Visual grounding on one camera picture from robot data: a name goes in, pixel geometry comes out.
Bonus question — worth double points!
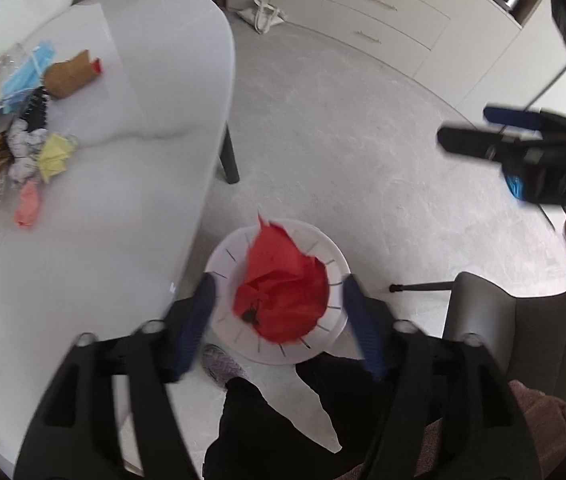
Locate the person black trousers leg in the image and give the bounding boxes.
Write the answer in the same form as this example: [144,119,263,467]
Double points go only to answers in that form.
[202,352,394,479]

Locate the white printed paper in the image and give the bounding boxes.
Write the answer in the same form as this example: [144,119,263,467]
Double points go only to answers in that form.
[6,118,50,188]

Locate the white trash basket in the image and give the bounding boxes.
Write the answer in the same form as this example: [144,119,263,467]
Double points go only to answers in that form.
[206,218,350,365]

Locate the grey sneaker shoe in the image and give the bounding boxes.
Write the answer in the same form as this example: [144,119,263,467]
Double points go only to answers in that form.
[202,344,247,389]

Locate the yellow paper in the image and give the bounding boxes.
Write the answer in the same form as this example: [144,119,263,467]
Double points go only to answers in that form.
[36,133,78,183]

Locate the red snack packet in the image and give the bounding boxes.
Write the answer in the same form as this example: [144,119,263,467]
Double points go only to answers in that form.
[91,58,103,75]

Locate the blue surgical mask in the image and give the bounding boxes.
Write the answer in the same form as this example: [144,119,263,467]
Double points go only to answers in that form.
[0,40,56,114]

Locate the red paper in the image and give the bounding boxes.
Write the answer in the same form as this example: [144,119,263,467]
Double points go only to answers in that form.
[232,219,330,344]

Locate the beige drawer cabinet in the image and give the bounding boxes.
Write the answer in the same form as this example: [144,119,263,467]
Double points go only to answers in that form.
[272,0,524,106]

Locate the black foam net sleeve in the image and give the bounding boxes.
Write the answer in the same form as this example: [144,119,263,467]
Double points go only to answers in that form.
[19,86,48,132]

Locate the pink paper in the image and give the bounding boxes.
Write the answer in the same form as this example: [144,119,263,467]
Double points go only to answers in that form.
[14,180,41,229]

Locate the brown paper bag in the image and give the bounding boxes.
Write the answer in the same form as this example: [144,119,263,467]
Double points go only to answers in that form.
[42,50,98,100]

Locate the white tote bag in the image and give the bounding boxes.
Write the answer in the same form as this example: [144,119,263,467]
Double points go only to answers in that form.
[236,0,287,35]

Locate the pink blanket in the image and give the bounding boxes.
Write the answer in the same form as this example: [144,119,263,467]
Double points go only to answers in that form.
[412,378,566,480]

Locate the blue wrapper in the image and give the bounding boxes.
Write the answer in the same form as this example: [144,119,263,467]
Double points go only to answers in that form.
[503,174,528,203]

